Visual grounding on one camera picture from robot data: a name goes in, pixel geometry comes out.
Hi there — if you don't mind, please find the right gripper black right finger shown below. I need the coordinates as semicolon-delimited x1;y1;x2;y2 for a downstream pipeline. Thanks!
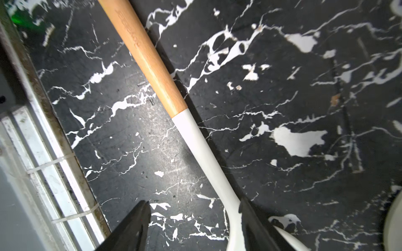
239;198;281;251

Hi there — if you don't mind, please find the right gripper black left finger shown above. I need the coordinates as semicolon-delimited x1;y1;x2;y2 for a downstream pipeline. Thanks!
96;200;151;251

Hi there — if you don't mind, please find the cream spoon wooden handle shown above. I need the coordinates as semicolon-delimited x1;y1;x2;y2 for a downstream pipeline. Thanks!
100;1;308;251

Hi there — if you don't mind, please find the cream utensil rack stand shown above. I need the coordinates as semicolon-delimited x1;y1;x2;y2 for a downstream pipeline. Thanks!
383;191;402;251

